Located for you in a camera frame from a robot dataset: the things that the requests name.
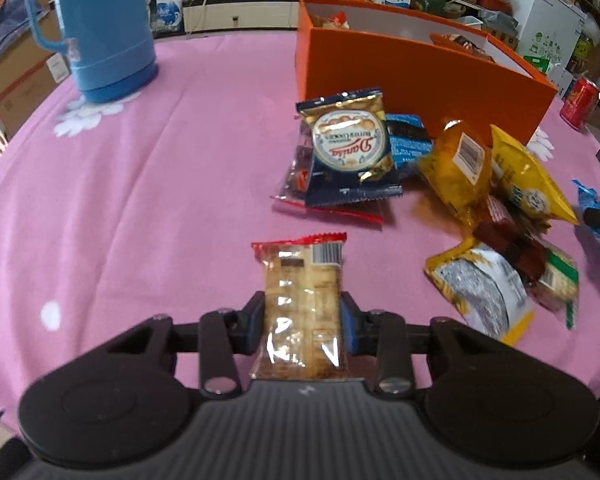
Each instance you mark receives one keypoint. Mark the clear cracker packet red edge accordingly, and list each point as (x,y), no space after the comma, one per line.
(300,285)

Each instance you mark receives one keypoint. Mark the red soda can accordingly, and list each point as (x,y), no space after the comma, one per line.
(580,102)

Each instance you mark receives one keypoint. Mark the blue plastic bag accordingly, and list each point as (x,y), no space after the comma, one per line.
(7,25)

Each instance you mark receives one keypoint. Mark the blue crinkled snack packet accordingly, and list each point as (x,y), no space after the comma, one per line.
(587,197)

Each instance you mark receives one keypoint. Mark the orange cardboard box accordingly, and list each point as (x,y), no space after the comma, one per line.
(390,65)

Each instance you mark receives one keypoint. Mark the green white printed box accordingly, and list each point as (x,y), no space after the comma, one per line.
(537,64)

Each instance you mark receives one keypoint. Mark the pink floral tablecloth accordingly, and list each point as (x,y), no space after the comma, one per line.
(155,210)

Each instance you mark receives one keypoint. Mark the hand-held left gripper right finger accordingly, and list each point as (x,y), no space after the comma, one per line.
(349,330)

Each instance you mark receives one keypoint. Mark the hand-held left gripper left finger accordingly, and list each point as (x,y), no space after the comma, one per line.
(252,325)

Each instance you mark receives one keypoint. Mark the large cardboard box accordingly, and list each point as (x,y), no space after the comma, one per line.
(20,80)

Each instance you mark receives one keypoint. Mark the white fridge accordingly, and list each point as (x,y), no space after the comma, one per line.
(545,15)

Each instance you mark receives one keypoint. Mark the pile of snack packets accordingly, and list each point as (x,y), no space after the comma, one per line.
(350,150)

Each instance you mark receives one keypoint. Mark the blue thermos jug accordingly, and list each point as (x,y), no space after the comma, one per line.
(105,35)

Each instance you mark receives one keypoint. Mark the white bag blue print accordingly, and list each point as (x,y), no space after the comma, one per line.
(169,12)

